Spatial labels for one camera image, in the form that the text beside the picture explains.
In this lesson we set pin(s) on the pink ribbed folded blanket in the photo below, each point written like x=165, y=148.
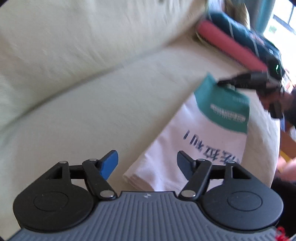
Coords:
x=211, y=34

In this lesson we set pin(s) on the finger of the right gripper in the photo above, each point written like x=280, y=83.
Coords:
x=250, y=80

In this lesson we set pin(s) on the olive patterned throw pillow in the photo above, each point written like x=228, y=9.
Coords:
x=237, y=12

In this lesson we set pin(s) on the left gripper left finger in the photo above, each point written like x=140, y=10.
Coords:
x=65, y=195

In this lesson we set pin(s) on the pale green sofa back cushion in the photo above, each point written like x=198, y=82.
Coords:
x=48, y=46

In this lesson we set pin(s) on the white and green tote bag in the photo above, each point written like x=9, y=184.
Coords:
x=211, y=124

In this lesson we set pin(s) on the person's right hand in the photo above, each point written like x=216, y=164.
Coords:
x=287, y=102

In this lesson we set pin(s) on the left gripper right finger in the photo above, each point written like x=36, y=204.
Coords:
x=229, y=195

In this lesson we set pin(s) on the dark blue patterned blanket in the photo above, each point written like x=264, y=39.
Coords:
x=259, y=45

